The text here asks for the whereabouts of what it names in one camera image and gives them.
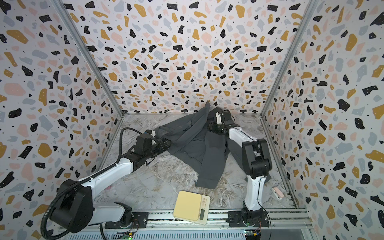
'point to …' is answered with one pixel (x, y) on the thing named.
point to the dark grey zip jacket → (206, 151)
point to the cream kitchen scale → (192, 207)
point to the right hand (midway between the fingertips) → (206, 123)
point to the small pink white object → (277, 193)
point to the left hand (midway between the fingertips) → (168, 141)
